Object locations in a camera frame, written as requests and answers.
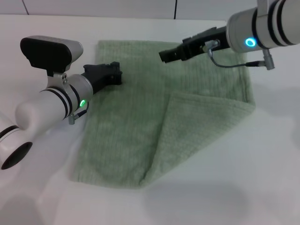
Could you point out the green terry towel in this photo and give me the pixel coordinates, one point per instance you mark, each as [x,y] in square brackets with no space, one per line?
[131,131]

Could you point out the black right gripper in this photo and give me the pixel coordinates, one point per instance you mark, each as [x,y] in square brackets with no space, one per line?
[197,45]

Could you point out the left wrist camera black silver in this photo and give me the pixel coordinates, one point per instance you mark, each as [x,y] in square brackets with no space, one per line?
[49,54]

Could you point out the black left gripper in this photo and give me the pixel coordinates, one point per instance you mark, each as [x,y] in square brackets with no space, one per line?
[98,75]

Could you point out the left robot arm silver white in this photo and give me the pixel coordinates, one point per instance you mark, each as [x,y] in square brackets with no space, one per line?
[47,103]

